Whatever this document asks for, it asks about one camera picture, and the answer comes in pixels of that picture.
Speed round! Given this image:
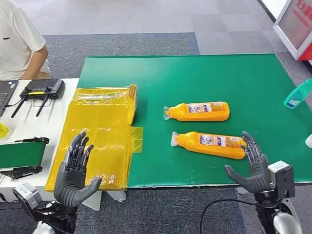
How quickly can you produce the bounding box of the yellow sticker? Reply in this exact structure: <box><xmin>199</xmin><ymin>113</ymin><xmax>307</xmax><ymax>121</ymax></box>
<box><xmin>0</xmin><ymin>122</ymin><xmax>11</xmax><ymax>140</ymax></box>

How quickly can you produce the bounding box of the thin black laptop cable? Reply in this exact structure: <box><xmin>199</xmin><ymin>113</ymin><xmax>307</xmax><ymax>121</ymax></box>
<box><xmin>4</xmin><ymin>98</ymin><xmax>23</xmax><ymax>108</ymax></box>

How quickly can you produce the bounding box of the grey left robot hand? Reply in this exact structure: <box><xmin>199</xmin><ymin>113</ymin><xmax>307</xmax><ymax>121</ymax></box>
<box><xmin>54</xmin><ymin>131</ymin><xmax>102</xmax><ymax>208</ymax></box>

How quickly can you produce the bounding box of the dark laptop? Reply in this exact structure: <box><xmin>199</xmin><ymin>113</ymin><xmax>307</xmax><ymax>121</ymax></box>
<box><xmin>0</xmin><ymin>80</ymin><xmax>20</xmax><ymax>117</ymax></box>

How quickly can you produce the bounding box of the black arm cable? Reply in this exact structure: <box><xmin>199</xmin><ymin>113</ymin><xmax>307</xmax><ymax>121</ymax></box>
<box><xmin>199</xmin><ymin>198</ymin><xmax>259</xmax><ymax>234</ymax></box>

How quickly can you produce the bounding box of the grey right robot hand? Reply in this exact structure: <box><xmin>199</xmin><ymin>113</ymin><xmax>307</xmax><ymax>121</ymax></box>
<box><xmin>224</xmin><ymin>131</ymin><xmax>273</xmax><ymax>195</ymax></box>

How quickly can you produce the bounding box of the yellow plastic-wrapped cardboard box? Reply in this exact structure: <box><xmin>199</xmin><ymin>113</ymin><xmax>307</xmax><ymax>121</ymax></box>
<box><xmin>45</xmin><ymin>84</ymin><xmax>144</xmax><ymax>192</ymax></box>

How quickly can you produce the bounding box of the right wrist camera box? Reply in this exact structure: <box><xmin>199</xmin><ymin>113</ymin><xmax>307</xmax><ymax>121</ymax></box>
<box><xmin>267</xmin><ymin>160</ymin><xmax>295</xmax><ymax>201</ymax></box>

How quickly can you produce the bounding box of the white table leg panel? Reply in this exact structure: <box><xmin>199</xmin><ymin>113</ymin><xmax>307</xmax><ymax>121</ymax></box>
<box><xmin>82</xmin><ymin>191</ymin><xmax>102</xmax><ymax>211</ymax></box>

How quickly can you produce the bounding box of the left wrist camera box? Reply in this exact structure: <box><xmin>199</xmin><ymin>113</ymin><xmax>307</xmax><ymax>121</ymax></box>
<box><xmin>13</xmin><ymin>182</ymin><xmax>42</xmax><ymax>211</ymax></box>

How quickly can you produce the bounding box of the orange bottle with clear cap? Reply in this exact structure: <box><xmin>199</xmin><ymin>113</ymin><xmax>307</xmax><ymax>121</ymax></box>
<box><xmin>171</xmin><ymin>131</ymin><xmax>247</xmax><ymax>160</ymax></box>
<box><xmin>163</xmin><ymin>101</ymin><xmax>230</xmax><ymax>122</ymax></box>

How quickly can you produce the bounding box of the red and white display stand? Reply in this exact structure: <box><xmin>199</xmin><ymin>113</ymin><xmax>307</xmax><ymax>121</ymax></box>
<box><xmin>273</xmin><ymin>0</ymin><xmax>312</xmax><ymax>61</ymax></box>

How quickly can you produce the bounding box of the teal plastic bottle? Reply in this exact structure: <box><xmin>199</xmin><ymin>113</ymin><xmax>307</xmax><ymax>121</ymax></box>
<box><xmin>283</xmin><ymin>79</ymin><xmax>312</xmax><ymax>110</ymax></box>

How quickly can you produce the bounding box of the black controller with antennas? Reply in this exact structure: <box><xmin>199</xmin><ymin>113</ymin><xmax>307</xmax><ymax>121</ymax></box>
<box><xmin>11</xmin><ymin>78</ymin><xmax>66</xmax><ymax>118</ymax></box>

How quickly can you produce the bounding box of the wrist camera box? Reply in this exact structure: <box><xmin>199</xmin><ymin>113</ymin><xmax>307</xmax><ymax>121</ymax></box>
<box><xmin>267</xmin><ymin>160</ymin><xmax>295</xmax><ymax>201</ymax></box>
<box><xmin>13</xmin><ymin>182</ymin><xmax>42</xmax><ymax>211</ymax></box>

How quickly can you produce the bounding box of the green table mat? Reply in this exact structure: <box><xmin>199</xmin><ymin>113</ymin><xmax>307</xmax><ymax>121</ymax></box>
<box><xmin>77</xmin><ymin>53</ymin><xmax>312</xmax><ymax>189</ymax></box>

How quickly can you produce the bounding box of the green conveyor belt unit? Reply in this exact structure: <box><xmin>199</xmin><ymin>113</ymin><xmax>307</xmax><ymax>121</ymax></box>
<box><xmin>0</xmin><ymin>136</ymin><xmax>50</xmax><ymax>180</ymax></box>

